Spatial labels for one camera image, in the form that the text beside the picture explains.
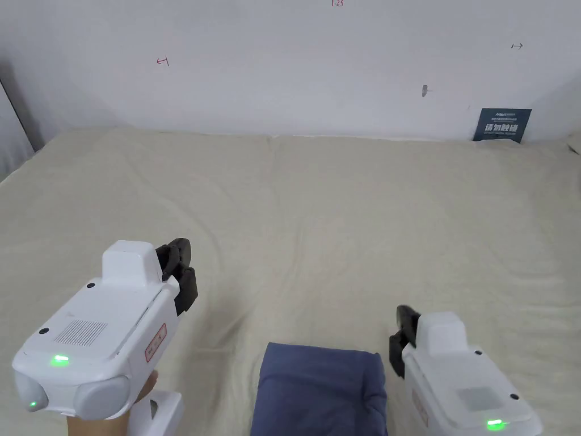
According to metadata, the bed with beige sheet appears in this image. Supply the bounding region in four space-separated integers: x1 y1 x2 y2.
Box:
0 127 581 436

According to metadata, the dark blue sign card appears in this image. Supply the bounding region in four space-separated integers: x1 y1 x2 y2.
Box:
471 108 533 144

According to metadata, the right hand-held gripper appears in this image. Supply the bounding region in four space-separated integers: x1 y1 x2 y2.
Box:
389 304 544 436

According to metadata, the dark blue folded garment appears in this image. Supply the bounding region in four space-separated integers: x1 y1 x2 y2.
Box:
250 342 389 436

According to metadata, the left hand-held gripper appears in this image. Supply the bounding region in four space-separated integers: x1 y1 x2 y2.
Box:
12 237 199 436

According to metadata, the person's left hand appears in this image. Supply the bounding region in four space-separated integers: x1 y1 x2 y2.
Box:
67 370 160 436

